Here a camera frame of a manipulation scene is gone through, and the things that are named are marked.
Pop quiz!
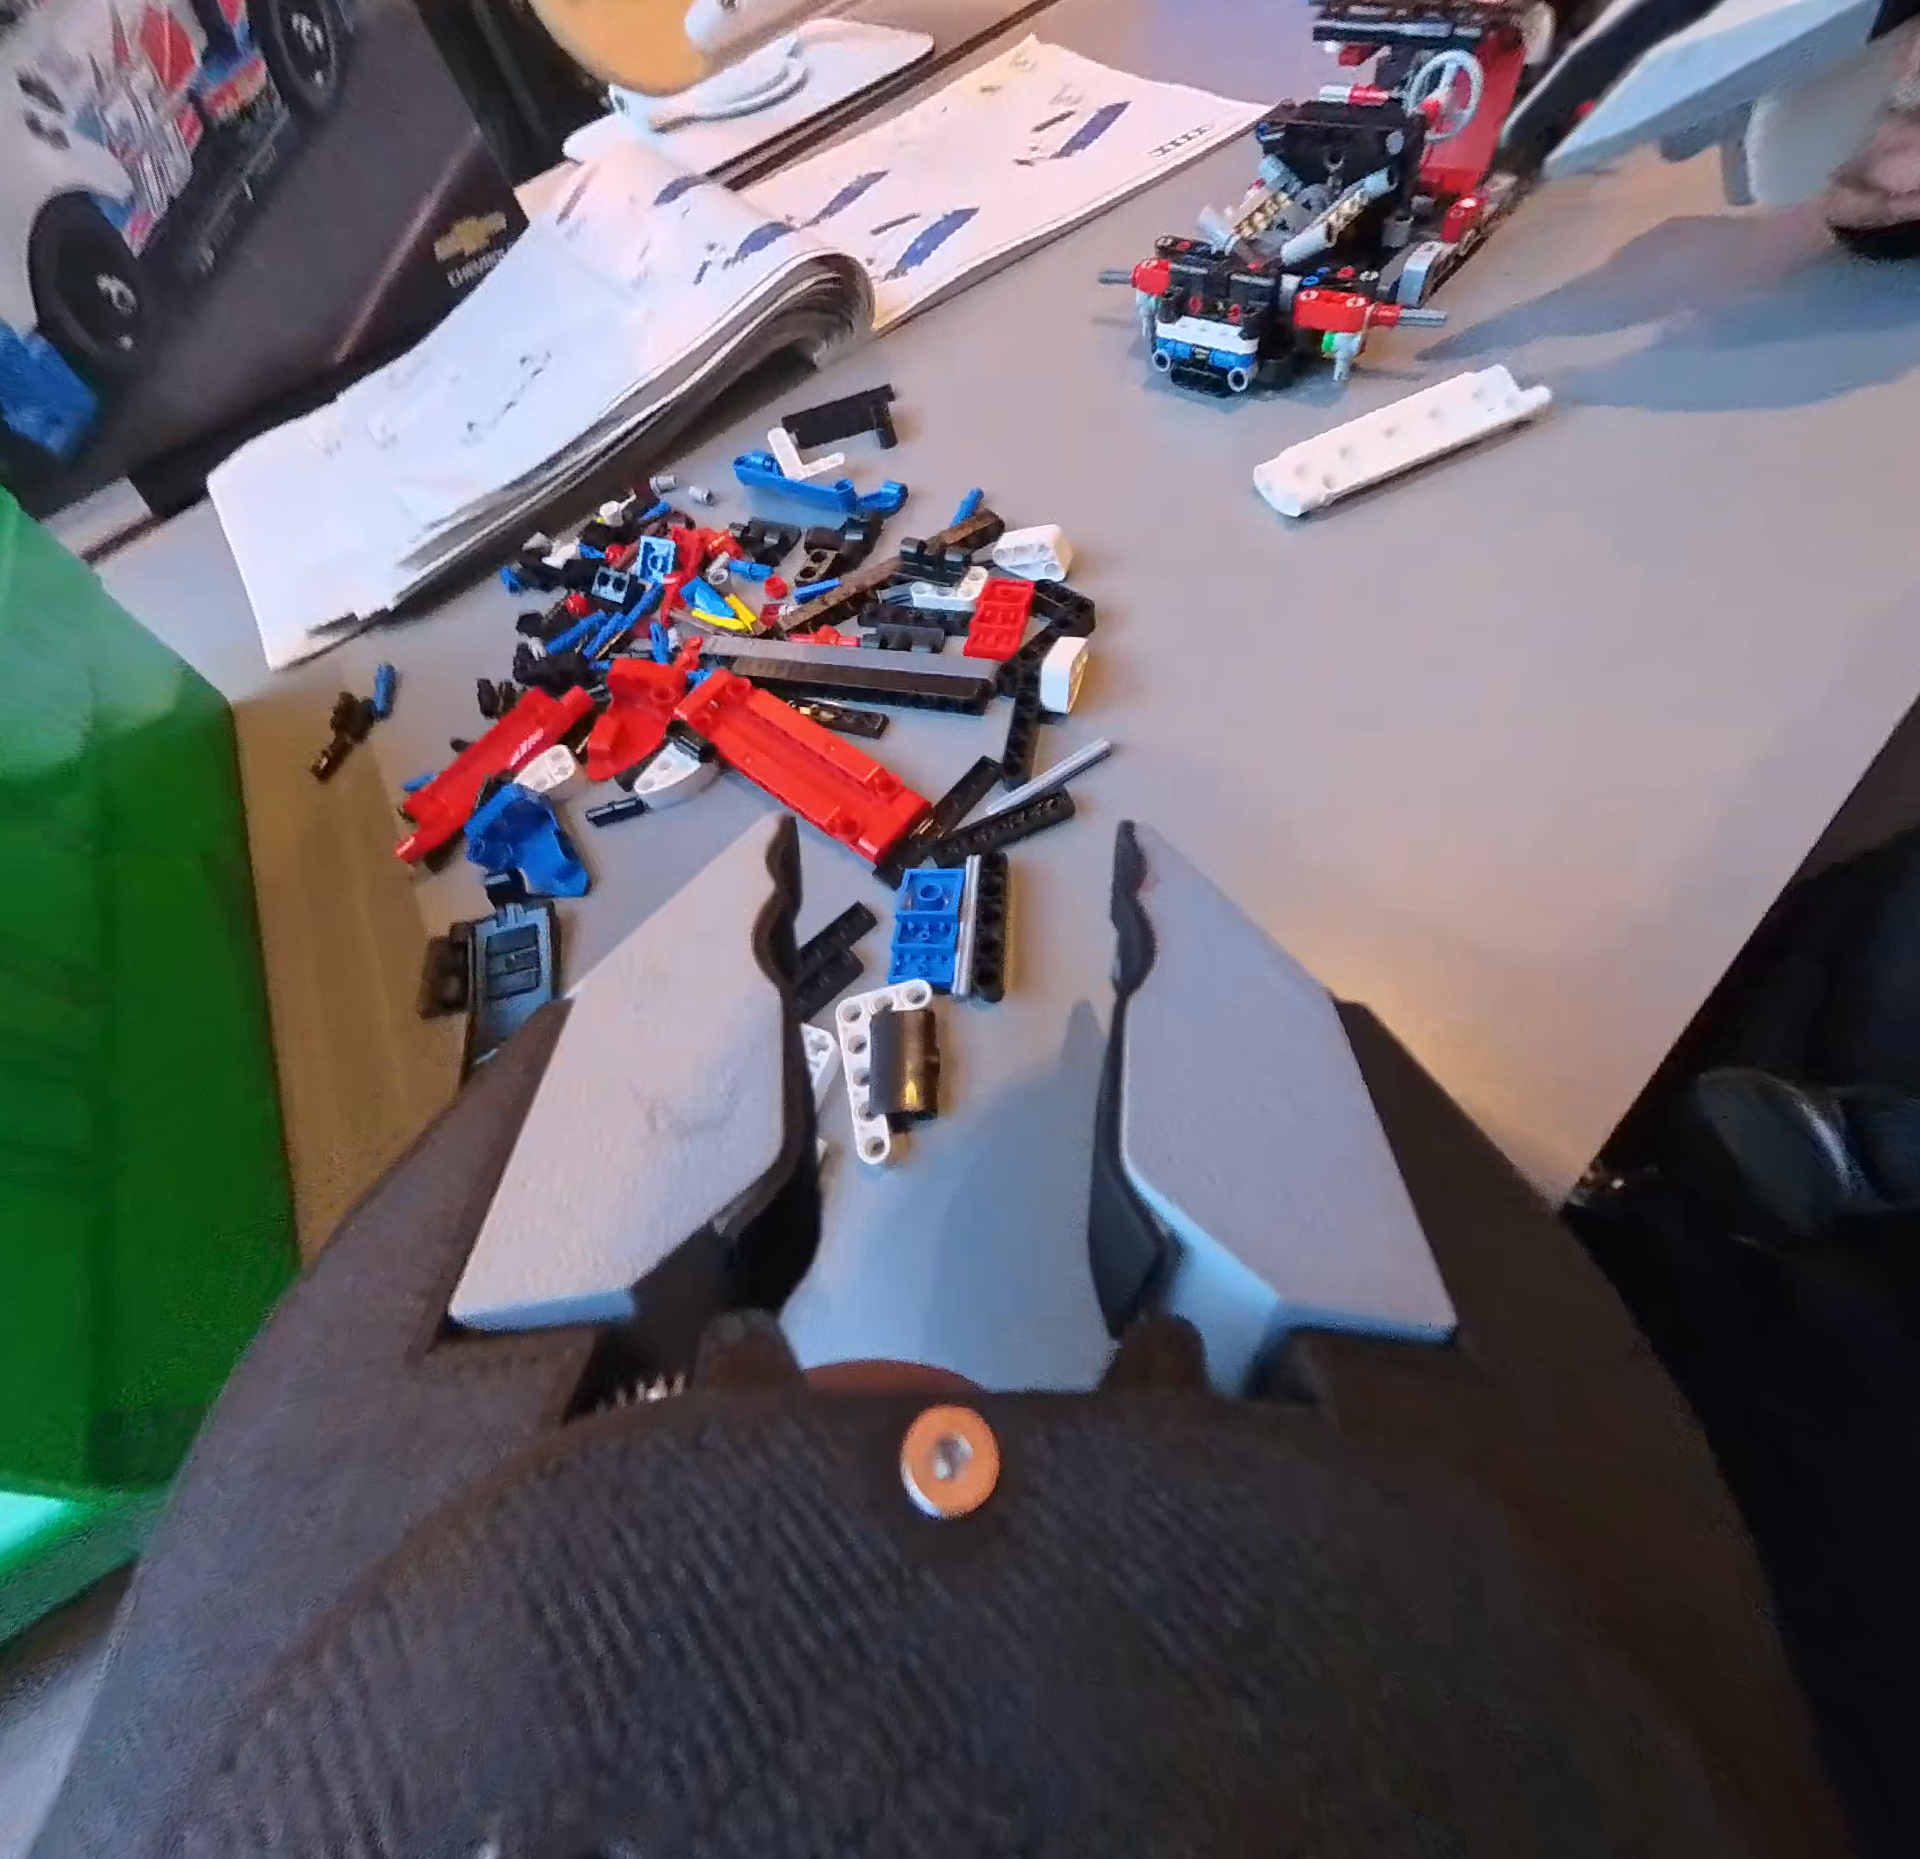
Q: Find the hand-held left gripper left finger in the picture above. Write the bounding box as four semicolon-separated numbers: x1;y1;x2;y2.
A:
446;815;824;1334

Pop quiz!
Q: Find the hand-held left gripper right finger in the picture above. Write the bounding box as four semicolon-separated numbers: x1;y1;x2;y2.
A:
1085;820;1461;1398

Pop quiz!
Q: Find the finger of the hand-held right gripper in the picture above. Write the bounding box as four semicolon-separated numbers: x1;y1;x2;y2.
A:
1496;0;1920;183

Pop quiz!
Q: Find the white long toy panel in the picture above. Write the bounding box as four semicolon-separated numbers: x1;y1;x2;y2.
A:
1248;366;1554;520

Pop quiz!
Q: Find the pile of mixed toy bricks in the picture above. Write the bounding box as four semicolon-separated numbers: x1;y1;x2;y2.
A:
310;380;1118;1169

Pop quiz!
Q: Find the grey desk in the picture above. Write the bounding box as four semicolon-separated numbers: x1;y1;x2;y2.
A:
0;0;1920;1666

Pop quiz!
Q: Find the person's right hand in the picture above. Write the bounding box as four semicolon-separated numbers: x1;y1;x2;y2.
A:
1822;80;1920;264

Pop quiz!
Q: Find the red long toy panel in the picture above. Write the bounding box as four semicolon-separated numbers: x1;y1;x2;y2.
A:
673;671;938;862

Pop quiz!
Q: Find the partly built toy car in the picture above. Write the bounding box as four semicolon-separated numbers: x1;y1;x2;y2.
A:
1101;0;1652;399

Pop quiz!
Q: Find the green plastic bin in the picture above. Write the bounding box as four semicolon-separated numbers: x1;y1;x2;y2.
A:
0;485;297;1644

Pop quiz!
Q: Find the blue curved toy panel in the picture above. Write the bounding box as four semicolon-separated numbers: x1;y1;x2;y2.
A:
732;450;912;520

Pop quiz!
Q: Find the black angled toy beam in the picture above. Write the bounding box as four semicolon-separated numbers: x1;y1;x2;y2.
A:
781;382;903;450

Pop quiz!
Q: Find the thick building instruction booklet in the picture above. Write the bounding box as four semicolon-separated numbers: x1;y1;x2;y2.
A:
205;31;1277;673

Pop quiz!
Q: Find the wooden book stand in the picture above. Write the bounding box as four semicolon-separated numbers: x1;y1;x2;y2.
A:
488;0;1166;136

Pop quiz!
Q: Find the black toy car box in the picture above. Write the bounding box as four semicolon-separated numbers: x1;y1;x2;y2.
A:
0;0;534;520

